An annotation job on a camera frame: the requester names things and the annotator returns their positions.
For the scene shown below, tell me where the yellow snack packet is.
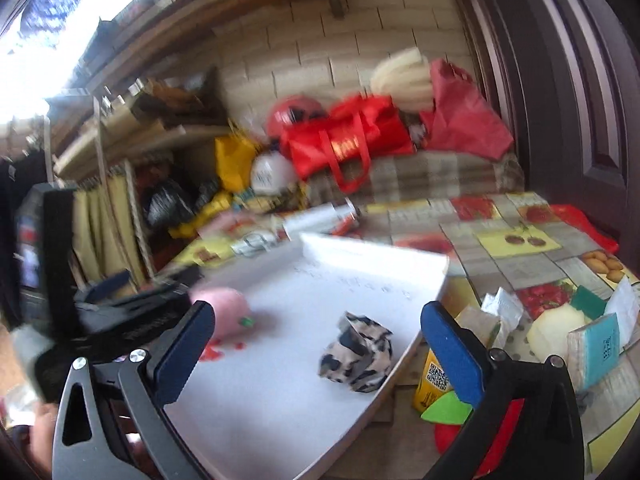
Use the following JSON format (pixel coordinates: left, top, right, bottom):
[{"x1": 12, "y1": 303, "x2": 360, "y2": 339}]
[{"x1": 412, "y1": 350, "x2": 452, "y2": 414}]

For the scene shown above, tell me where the teal tissue pack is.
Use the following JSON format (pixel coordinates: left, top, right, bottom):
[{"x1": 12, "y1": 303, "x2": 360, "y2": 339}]
[{"x1": 566, "y1": 313, "x2": 620, "y2": 393}]

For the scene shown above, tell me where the pink plush toy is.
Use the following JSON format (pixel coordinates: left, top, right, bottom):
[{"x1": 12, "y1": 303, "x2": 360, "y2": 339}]
[{"x1": 190, "y1": 287, "x2": 254, "y2": 340}]

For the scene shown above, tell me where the cow print cloth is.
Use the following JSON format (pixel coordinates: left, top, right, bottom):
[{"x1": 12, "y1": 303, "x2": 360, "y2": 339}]
[{"x1": 318, "y1": 312, "x2": 394, "y2": 393}]

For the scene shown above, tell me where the person left hand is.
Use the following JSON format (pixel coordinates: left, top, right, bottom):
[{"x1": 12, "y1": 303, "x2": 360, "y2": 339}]
[{"x1": 28, "y1": 403, "x2": 58, "y2": 474}]

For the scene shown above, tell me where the white shallow box tray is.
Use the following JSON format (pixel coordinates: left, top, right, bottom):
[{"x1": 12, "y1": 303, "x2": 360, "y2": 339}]
[{"x1": 166, "y1": 234, "x2": 449, "y2": 479}]

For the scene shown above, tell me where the black plastic bag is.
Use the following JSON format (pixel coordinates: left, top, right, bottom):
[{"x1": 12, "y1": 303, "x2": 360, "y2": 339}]
[{"x1": 141, "y1": 179, "x2": 221, "y2": 231}]

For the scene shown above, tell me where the metal storage shelf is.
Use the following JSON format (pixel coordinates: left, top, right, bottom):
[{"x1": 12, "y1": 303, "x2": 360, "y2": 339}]
[{"x1": 53, "y1": 88, "x2": 230, "y2": 288}]

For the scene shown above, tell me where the red plastic bag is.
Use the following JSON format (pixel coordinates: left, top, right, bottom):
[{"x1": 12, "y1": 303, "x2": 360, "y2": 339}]
[{"x1": 550, "y1": 205, "x2": 620, "y2": 254}]

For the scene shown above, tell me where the yellow shopping bag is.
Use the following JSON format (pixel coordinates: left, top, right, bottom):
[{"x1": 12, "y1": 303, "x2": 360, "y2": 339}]
[{"x1": 215, "y1": 130, "x2": 262, "y2": 193}]

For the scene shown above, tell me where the plaid covered bench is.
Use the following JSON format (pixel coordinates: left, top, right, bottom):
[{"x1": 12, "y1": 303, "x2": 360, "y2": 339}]
[{"x1": 304, "y1": 151, "x2": 525, "y2": 206}]

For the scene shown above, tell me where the red helmet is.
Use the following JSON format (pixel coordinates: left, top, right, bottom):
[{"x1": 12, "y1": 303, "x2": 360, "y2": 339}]
[{"x1": 265, "y1": 94, "x2": 326, "y2": 139}]

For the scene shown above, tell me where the dark red fabric bag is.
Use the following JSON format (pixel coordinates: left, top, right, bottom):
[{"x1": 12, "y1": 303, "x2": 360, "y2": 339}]
[{"x1": 419, "y1": 58, "x2": 514, "y2": 162}]

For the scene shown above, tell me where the red tote bag gold print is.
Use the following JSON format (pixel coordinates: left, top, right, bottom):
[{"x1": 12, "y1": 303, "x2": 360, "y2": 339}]
[{"x1": 280, "y1": 94, "x2": 414, "y2": 194}]

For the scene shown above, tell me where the cream foam stack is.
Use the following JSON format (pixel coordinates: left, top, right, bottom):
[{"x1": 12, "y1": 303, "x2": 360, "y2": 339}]
[{"x1": 369, "y1": 47, "x2": 434, "y2": 113}]

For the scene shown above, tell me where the dark wooden door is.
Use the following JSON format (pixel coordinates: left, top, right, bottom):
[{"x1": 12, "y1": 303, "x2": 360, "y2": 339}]
[{"x1": 454, "y1": 0, "x2": 639, "y2": 268}]

